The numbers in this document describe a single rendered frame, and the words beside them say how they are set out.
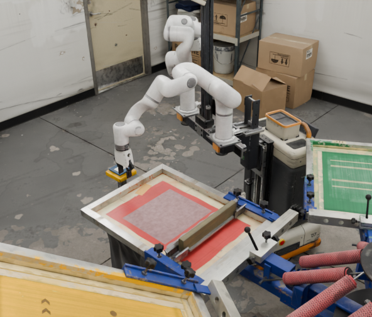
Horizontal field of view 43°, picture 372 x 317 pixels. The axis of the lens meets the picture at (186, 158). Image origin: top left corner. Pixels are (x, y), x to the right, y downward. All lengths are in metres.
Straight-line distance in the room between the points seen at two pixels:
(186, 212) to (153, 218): 0.17
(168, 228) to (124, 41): 4.49
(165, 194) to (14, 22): 3.43
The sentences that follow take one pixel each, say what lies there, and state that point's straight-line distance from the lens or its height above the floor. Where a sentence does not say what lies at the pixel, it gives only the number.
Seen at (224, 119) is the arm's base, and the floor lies 1.27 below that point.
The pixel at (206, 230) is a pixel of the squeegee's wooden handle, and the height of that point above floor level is 1.02.
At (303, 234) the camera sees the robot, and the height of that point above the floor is 0.24.
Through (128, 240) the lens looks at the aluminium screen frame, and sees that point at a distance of 2.19.
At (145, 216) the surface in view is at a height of 0.96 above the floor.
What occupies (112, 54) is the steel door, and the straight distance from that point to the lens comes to 6.43.
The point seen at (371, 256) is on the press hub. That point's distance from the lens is 1.72.
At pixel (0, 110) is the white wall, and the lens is 5.63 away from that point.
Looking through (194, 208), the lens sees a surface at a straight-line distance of 2.42.
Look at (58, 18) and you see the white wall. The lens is 5.78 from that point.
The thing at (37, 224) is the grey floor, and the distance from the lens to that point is 4.06.
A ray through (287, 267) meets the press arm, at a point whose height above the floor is 1.04.
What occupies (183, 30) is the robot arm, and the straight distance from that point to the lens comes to 2.68.
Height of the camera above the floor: 2.41
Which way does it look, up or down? 31 degrees down
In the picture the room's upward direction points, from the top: 1 degrees counter-clockwise
